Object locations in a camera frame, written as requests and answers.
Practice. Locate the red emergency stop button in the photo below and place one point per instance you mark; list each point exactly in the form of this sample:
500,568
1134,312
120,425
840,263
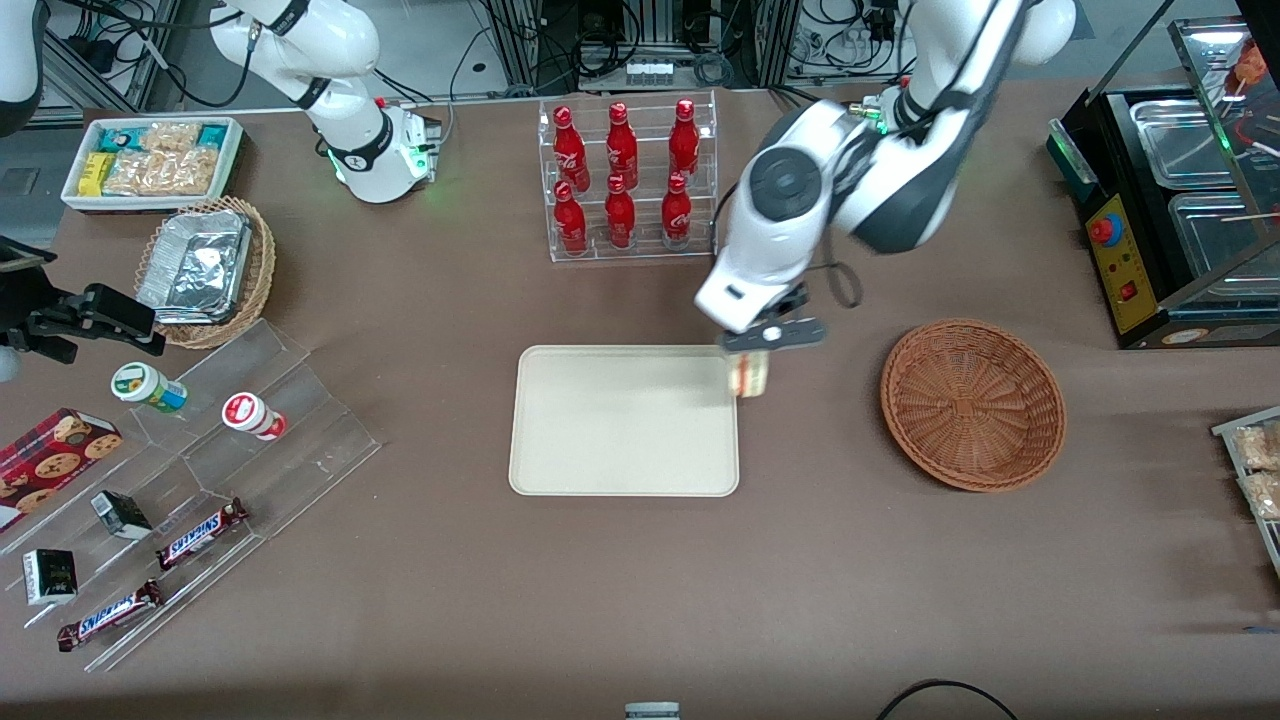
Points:
1105,230

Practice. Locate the red cookie box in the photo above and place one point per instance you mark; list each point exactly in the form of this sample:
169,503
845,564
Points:
50,465

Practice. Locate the clear acrylic stepped shelf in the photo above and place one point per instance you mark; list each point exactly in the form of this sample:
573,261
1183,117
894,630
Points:
290,430

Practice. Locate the yellow snack packet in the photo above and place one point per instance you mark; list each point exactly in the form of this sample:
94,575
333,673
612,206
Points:
95,175

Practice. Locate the brown Snickers bar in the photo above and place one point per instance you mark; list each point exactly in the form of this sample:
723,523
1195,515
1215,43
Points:
200,534
110,615

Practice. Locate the triangular sandwich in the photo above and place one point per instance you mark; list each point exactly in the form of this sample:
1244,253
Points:
753,375

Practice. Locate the clear cracker packet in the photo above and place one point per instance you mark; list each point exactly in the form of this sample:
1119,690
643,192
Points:
170,137
165,172

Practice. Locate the beige rectangular tray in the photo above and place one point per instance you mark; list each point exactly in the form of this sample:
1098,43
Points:
625,420

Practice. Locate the clear acrylic bottle rack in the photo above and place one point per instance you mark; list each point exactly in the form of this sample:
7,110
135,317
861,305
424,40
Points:
650,250

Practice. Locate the red lidded yogurt cup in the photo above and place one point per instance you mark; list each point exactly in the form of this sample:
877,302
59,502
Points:
252,414

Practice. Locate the teal snack packet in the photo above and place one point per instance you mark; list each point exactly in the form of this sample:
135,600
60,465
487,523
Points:
120,138
213,136

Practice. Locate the light oval wicker basket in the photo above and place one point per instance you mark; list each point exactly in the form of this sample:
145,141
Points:
262,270

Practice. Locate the grey metal snack tray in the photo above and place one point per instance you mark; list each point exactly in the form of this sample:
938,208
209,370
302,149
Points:
1262,530

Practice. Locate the black food warmer machine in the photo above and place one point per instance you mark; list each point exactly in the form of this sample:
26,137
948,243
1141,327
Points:
1130,270

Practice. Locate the small grey device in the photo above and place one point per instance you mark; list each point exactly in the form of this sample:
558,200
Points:
652,712

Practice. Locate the white snack tray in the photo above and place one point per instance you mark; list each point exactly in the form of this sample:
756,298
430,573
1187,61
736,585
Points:
75,195

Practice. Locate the brown round wicker basket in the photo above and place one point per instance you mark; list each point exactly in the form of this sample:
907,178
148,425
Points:
975,405

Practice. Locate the white power strip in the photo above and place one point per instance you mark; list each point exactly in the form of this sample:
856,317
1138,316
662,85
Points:
648,71

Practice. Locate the red cola bottle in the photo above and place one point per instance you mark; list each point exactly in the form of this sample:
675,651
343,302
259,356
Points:
677,218
684,145
570,225
620,220
622,150
571,155

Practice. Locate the clear fried snack packet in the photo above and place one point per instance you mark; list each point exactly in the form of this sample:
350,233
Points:
1265,495
1258,447

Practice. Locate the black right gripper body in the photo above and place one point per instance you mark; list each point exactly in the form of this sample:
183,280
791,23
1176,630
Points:
52,319

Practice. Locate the small black box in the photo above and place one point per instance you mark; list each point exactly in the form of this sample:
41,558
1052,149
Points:
50,577
122,514

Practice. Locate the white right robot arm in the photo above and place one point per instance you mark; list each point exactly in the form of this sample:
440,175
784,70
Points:
350,50

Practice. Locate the steel food pan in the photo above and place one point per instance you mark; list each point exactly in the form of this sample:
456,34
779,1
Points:
1180,145
1215,245

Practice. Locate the aluminium frame rack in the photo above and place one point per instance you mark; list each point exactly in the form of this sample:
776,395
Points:
520,40

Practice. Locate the silver foil container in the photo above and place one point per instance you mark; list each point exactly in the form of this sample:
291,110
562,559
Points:
195,265

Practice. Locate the green lidded yogurt cup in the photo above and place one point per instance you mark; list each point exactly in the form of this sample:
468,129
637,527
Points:
145,386

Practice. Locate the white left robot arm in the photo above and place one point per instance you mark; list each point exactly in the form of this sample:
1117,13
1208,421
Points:
790,240

